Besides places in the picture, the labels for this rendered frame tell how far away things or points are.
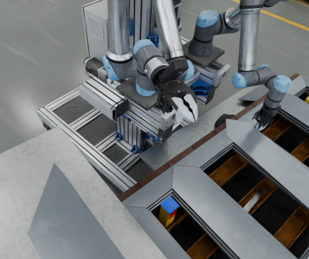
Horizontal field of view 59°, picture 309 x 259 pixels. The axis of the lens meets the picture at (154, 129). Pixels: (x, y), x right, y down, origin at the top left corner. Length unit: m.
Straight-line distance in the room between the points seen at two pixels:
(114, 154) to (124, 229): 1.24
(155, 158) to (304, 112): 0.94
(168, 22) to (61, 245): 0.81
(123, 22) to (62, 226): 0.76
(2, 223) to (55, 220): 0.17
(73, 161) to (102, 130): 1.22
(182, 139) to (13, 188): 0.98
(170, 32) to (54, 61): 2.58
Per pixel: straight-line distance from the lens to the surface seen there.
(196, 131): 1.74
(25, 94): 3.11
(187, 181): 1.31
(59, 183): 1.06
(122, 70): 1.23
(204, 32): 1.64
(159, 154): 1.59
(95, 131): 2.32
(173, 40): 1.02
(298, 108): 1.89
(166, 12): 1.04
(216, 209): 1.27
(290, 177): 1.50
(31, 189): 1.10
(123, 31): 1.14
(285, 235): 1.55
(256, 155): 1.50
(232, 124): 1.60
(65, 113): 2.50
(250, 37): 1.33
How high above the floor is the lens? 1.96
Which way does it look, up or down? 49 degrees down
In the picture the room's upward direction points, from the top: 6 degrees clockwise
